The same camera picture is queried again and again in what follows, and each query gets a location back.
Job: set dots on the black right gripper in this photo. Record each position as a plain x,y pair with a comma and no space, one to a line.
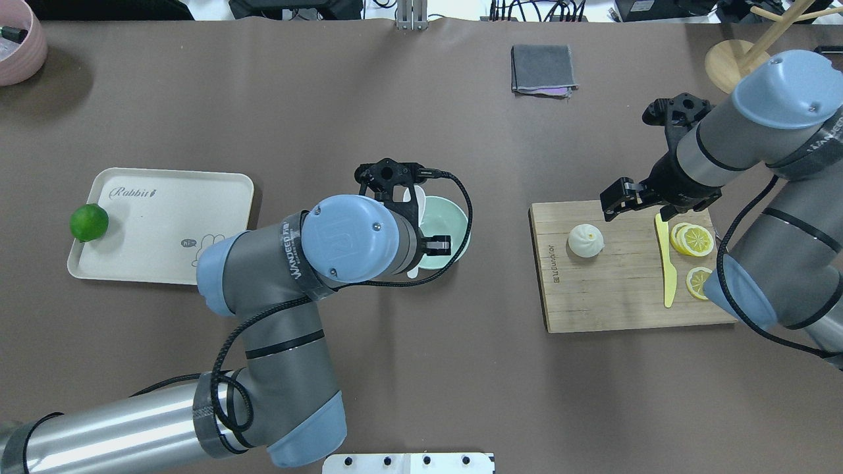
673,184

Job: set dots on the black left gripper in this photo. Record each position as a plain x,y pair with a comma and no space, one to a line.
436,246

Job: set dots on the white steamed bun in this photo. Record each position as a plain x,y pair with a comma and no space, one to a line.
586,240

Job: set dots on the white ceramic spoon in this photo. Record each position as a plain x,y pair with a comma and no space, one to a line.
420,200

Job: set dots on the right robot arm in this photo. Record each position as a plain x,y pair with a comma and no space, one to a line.
775,264

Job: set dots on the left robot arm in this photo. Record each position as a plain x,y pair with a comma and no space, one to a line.
272,384

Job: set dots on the mint green bowl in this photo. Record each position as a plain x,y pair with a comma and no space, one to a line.
442,217

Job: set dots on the pink bowl with ice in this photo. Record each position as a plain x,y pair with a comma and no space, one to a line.
24,46

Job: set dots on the lower stacked lemon slice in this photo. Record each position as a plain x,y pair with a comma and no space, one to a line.
676,236

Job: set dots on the bamboo cutting board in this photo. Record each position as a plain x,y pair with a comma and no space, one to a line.
621,288

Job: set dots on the yellow plastic knife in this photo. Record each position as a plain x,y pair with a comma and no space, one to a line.
668,269

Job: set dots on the single lemon slice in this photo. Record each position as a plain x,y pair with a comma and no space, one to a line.
695,282

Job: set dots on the pink purple cloth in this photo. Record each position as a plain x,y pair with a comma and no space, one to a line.
562,92

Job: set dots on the grey folded cloth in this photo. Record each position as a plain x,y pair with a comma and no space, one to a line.
535,66

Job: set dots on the wooden mug tree stand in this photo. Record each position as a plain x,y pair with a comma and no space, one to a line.
730,61

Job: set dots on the cream rabbit tray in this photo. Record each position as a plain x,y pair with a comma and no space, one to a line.
160,222

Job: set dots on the green lime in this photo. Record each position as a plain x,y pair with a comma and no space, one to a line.
89,222

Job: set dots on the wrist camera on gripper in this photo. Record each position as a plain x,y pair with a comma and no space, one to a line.
381,177

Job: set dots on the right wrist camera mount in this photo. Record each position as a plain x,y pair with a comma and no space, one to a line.
676,115

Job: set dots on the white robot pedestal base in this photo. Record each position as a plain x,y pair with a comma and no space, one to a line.
419,462

